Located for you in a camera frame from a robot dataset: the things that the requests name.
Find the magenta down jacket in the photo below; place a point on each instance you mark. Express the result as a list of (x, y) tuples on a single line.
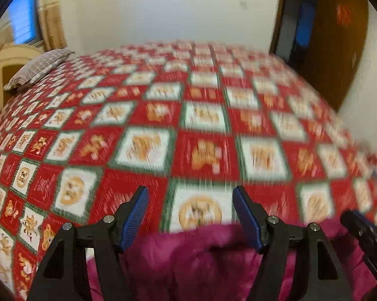
[(188, 263)]

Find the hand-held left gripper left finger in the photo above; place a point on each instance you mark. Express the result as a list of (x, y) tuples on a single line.
[(133, 222)]

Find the red checkered printed blanket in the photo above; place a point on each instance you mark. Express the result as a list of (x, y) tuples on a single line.
[(182, 116)]

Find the grey patterned pillow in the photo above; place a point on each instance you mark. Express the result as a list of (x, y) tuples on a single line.
[(34, 69)]

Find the red paper door decoration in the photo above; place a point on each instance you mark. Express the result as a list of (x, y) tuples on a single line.
[(343, 14)]

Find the cream wooden headboard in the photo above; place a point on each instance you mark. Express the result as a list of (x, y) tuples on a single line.
[(0, 65)]

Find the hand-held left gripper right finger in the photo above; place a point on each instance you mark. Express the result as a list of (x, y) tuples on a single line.
[(248, 222)]

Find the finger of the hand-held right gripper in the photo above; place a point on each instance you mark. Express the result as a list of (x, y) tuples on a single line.
[(369, 244)]

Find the beige curtain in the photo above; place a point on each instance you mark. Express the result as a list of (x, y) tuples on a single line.
[(52, 15)]

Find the window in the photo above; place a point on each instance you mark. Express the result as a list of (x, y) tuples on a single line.
[(23, 18)]

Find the brown wooden door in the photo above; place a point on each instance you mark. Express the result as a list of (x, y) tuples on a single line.
[(329, 56)]

